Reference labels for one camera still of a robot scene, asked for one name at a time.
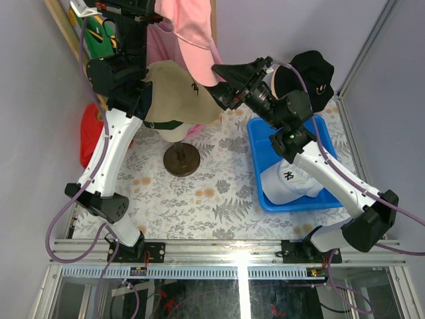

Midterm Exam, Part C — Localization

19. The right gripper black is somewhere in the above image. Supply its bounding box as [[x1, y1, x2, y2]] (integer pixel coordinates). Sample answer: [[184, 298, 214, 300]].
[[201, 58, 285, 131]]

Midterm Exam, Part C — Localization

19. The pink t-shirt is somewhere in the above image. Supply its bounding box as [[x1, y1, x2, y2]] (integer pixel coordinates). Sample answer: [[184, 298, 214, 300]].
[[145, 23, 223, 140]]

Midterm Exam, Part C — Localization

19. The pink baseball cap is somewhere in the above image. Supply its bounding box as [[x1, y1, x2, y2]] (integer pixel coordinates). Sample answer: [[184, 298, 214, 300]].
[[155, 0, 220, 87]]

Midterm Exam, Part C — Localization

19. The khaki hat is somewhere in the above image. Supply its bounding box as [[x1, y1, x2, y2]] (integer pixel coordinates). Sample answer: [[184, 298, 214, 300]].
[[145, 60, 222, 124]]

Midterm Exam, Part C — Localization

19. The black hat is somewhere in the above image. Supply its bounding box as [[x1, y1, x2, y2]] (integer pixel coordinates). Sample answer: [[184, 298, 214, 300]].
[[275, 50, 334, 112]]

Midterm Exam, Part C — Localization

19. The blue plastic bin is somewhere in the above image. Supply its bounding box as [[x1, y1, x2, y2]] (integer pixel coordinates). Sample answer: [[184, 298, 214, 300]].
[[247, 118, 343, 213]]

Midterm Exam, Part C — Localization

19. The dark green cap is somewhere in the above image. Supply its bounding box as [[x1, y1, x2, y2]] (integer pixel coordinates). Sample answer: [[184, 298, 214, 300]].
[[143, 120, 183, 130]]

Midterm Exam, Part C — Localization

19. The cream foam mannequin head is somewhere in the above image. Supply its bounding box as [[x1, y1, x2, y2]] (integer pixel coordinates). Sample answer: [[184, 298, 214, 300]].
[[156, 123, 193, 143]]

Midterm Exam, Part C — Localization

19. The dark mannequin base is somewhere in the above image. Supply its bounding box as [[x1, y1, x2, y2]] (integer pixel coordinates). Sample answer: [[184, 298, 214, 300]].
[[163, 142, 201, 177]]

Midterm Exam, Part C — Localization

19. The white cap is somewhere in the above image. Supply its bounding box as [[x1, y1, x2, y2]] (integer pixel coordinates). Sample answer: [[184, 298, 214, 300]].
[[260, 159, 323, 205]]

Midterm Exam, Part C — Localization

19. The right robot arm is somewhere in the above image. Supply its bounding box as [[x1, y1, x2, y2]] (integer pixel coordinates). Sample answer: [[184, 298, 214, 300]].
[[209, 56, 399, 262]]

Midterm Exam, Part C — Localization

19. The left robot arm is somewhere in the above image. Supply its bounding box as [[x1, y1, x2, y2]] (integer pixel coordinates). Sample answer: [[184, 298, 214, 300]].
[[65, 1, 162, 263]]

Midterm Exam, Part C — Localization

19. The green tank top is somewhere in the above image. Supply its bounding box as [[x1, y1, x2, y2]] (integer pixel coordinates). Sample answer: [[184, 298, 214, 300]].
[[68, 8, 119, 60]]

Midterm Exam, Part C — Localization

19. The yellow hanger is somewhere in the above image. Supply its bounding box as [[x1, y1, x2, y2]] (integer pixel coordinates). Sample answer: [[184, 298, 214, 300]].
[[68, 8, 119, 49]]

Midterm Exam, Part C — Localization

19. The wooden clothes rack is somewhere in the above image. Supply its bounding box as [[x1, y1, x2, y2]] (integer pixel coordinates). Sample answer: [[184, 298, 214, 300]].
[[44, 0, 222, 129]]

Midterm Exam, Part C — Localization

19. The red cloth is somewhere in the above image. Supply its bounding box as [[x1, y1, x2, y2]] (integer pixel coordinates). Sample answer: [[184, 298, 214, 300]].
[[80, 103, 134, 168]]

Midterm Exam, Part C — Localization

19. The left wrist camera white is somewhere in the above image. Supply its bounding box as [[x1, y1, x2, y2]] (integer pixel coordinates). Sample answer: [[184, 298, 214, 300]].
[[70, 0, 99, 18]]

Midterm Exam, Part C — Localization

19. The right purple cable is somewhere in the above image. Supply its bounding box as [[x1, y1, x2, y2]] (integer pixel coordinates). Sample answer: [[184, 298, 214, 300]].
[[270, 58, 425, 315]]

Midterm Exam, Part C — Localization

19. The aluminium rail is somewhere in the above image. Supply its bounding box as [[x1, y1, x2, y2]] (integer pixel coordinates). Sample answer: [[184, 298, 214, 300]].
[[52, 239, 406, 280]]

